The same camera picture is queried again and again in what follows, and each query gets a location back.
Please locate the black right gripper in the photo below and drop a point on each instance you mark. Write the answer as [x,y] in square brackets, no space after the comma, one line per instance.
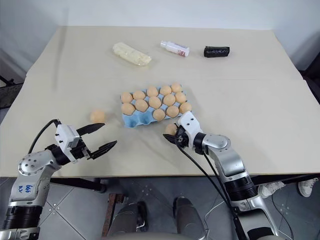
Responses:
[182,138]

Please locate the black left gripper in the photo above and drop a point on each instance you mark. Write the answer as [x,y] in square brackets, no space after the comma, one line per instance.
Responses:
[80,149]

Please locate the brown egg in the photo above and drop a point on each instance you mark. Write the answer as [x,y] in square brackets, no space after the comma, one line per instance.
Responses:
[165,90]
[152,91]
[97,115]
[141,105]
[159,115]
[172,111]
[169,99]
[180,97]
[155,101]
[139,95]
[185,107]
[171,129]
[128,109]
[126,97]
[176,87]

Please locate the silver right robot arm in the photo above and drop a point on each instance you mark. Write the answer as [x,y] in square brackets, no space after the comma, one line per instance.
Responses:
[225,155]

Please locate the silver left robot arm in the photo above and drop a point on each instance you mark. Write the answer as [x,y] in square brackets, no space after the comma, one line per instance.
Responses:
[32,165]

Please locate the blue egg carton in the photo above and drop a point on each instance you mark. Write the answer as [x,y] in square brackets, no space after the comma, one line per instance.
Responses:
[136,120]

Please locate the white plastic bottle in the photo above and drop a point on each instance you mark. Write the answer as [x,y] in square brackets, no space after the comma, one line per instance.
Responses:
[173,47]

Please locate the pale corn cob in wrap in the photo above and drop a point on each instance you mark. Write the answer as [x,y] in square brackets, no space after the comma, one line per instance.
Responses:
[131,53]

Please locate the black rolled bag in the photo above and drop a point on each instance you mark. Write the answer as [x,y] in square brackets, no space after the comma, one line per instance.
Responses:
[217,51]

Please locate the black equipment stand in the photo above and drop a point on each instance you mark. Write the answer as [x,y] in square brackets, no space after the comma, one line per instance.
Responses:
[8,91]

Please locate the white sneaker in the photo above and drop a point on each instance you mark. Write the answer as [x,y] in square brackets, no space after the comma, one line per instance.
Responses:
[271,188]
[308,187]

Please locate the black chair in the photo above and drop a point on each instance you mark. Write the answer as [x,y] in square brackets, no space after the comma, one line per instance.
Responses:
[312,72]

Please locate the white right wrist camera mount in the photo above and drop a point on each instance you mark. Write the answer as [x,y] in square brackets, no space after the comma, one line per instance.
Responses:
[190,122]

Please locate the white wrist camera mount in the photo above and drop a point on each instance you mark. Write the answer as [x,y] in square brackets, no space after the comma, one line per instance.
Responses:
[190,122]
[66,136]

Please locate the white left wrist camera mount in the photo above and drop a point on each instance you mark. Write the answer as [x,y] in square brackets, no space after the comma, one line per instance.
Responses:
[66,136]

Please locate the black table frame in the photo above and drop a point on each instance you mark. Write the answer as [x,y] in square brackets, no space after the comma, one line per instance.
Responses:
[82,183]

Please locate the rusty brown metal bracket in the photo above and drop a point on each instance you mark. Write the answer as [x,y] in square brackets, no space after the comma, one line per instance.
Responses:
[113,207]

